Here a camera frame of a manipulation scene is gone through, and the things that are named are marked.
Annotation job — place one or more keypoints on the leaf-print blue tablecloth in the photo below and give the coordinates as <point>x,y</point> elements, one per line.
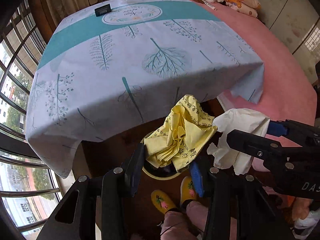
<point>102,75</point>

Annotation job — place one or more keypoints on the white paper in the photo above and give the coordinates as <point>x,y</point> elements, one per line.
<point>236,125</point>

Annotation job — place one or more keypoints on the black Talopn card box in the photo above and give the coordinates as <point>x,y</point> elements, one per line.
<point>105,9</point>

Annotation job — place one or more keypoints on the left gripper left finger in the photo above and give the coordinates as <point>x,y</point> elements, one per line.
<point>118,189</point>

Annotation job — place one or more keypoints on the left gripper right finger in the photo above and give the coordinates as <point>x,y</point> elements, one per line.
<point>213,184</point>

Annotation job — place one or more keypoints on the right yellow slipper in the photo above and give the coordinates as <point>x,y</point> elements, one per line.
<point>187,190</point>

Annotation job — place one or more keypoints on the white marker pen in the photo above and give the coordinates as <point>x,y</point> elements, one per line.
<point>209,5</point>

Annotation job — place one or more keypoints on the pink bed cover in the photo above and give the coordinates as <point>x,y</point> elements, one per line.
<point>287,93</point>

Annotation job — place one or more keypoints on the yellow-rimmed black trash bin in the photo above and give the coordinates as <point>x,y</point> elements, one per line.
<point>162,173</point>

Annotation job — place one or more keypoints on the person right hand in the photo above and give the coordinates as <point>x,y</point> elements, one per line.
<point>298,210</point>

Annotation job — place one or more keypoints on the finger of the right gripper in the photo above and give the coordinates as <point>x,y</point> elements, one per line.
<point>271,152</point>
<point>277,128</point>

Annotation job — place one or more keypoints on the yellow paper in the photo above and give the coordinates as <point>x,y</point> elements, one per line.
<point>182,136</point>

